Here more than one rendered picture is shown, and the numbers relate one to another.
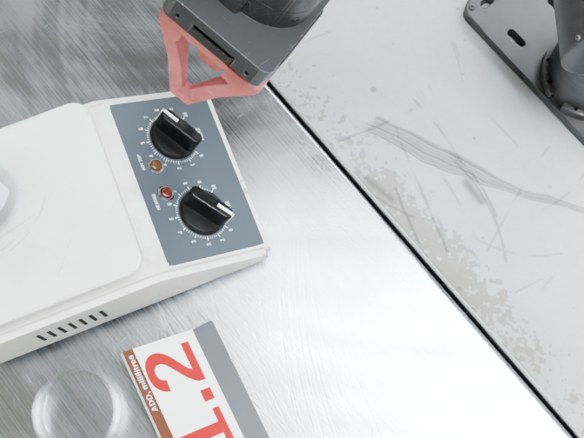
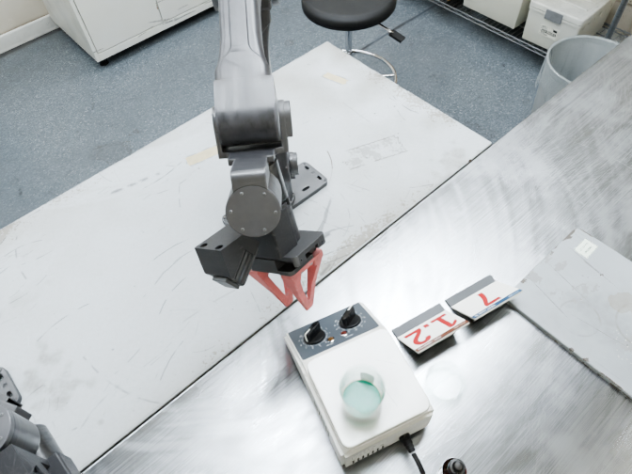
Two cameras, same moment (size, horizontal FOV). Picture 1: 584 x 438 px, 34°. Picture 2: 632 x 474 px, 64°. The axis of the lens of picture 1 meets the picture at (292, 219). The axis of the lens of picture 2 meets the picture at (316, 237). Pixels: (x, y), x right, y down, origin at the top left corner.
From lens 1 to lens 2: 0.44 m
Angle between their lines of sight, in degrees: 39
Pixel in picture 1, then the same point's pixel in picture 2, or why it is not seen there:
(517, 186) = (321, 222)
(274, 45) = (308, 233)
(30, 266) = (391, 376)
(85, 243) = (377, 353)
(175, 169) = (330, 333)
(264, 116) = (292, 316)
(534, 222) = (336, 216)
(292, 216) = (339, 302)
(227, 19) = (301, 244)
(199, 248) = (368, 319)
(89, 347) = not seen: hidden behind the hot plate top
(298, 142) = not seen: hidden behind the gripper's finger
